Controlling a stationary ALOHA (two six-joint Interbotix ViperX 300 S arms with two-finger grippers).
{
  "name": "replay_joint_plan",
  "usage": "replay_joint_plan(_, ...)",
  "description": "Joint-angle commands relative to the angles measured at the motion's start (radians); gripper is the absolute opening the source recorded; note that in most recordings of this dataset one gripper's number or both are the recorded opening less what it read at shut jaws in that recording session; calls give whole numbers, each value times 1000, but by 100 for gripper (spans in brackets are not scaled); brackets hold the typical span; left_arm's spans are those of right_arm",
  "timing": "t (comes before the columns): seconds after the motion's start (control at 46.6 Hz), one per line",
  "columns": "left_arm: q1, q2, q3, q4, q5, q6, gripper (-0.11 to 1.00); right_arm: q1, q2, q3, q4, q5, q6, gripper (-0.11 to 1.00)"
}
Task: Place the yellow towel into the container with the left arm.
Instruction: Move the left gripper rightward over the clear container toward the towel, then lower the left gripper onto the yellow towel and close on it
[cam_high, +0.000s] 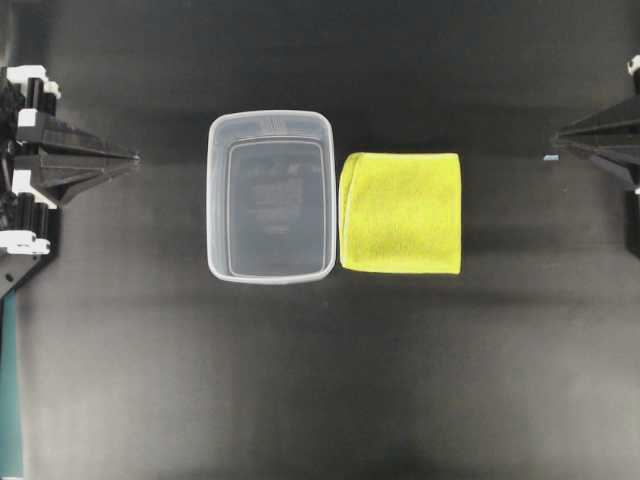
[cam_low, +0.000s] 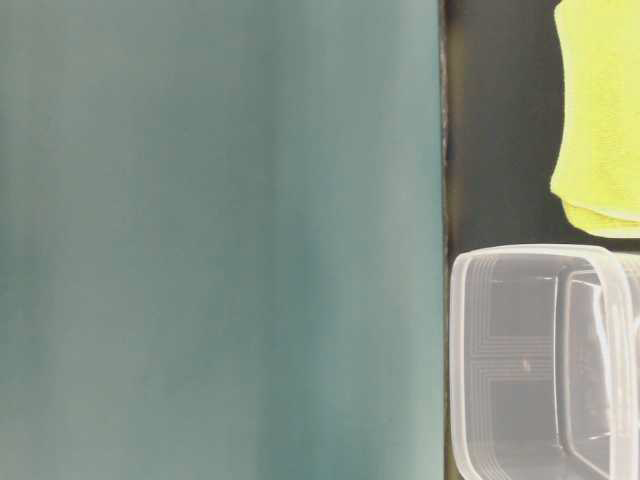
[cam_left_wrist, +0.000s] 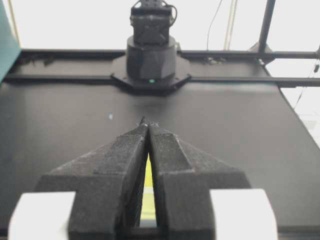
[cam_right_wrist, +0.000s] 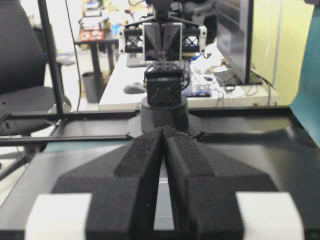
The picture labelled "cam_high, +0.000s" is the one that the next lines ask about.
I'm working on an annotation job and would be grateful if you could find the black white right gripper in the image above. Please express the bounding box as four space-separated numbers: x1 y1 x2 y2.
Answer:
554 54 639 258

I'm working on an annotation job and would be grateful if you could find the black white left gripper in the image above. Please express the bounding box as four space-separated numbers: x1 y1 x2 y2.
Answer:
1 65 140 297

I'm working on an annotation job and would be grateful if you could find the clear plastic container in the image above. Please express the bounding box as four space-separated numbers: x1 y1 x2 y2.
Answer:
206 110 337 285

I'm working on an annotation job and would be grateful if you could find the yellow folded towel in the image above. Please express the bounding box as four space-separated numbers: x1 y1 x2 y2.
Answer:
339 152 462 275

